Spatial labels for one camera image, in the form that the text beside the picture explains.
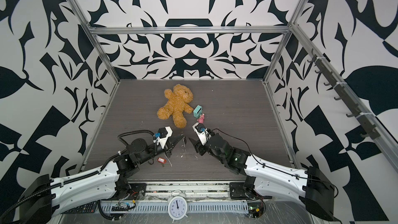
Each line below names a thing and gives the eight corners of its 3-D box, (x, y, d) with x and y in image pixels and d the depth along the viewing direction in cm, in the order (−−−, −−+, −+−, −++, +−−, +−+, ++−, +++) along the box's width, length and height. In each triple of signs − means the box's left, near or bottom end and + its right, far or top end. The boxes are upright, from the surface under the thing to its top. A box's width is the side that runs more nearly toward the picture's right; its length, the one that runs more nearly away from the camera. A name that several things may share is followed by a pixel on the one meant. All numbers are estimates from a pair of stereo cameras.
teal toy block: (192, 115, 101) (191, 112, 98) (197, 107, 105) (197, 104, 102) (198, 118, 100) (198, 115, 97) (203, 110, 103) (204, 107, 100)
